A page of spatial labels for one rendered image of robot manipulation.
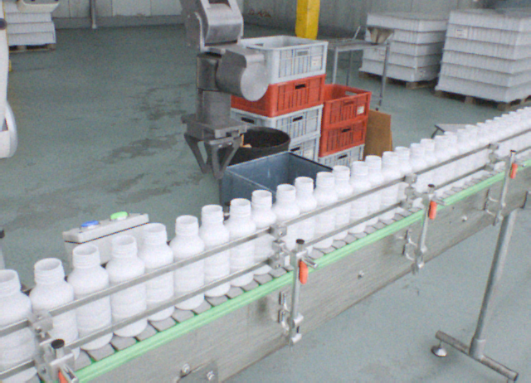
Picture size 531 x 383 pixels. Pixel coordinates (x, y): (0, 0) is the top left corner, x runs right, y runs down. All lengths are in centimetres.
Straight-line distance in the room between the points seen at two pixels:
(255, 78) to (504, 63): 680
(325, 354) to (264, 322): 140
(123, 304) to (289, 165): 119
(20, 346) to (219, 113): 45
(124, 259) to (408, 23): 760
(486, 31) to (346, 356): 575
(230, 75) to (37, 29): 979
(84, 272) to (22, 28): 968
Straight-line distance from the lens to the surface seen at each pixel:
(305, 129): 381
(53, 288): 81
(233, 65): 80
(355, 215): 124
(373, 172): 127
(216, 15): 83
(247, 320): 105
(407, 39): 826
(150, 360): 94
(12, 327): 80
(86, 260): 83
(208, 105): 86
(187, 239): 91
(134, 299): 88
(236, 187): 172
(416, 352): 259
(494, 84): 757
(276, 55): 339
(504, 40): 751
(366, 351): 253
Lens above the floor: 157
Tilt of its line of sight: 22 degrees down
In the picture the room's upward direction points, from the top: 3 degrees clockwise
